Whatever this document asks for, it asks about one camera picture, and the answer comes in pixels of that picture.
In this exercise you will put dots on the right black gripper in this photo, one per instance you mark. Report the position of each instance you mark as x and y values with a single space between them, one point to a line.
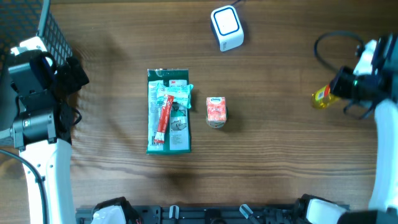
337 84

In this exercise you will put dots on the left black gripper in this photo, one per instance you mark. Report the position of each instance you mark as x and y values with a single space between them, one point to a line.
74 84

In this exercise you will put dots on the yellow oil bottle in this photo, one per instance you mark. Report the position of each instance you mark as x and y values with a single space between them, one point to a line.
323 98

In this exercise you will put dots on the grey plastic mesh basket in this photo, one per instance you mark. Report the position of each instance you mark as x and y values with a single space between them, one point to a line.
21 20

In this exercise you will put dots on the red stick sachet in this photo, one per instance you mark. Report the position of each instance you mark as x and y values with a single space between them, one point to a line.
164 119

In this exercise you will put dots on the teal pack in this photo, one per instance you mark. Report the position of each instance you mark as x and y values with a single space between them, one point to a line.
181 94

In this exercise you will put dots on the green 3M package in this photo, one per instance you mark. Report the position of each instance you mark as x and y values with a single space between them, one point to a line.
177 135

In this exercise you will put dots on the orange tissue box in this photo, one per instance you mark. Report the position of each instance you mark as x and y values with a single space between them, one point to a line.
216 109

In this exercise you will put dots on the green lidded jar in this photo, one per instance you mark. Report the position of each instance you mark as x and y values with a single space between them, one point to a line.
215 124

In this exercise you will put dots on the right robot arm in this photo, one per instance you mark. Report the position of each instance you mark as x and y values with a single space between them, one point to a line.
382 207

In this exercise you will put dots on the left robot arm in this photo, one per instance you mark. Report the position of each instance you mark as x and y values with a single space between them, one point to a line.
42 132

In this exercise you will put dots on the white barcode scanner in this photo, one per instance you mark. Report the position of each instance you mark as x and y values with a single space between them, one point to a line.
227 27

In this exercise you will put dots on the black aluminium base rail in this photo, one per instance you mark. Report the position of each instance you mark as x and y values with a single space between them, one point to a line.
281 213

